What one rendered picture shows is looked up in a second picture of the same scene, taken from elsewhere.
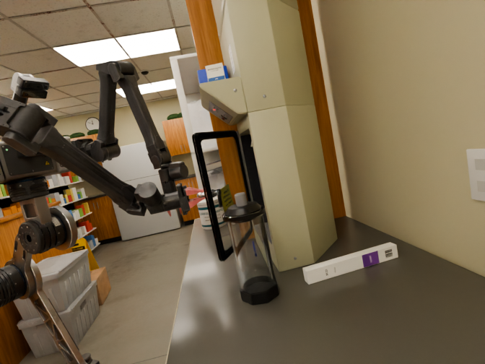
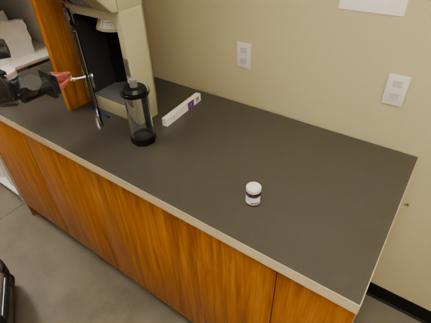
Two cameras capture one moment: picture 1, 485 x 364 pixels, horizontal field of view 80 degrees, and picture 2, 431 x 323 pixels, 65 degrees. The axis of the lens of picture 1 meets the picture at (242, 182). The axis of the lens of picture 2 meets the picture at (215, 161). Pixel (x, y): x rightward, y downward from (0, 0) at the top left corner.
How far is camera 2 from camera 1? 84 cm
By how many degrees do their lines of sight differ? 54
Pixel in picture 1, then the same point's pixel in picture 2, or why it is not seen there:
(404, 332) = (225, 133)
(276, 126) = (135, 22)
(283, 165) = (140, 50)
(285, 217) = not seen: hidden behind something
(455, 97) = (233, 12)
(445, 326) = (236, 126)
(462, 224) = (230, 78)
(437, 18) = not seen: outside the picture
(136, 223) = not seen: outside the picture
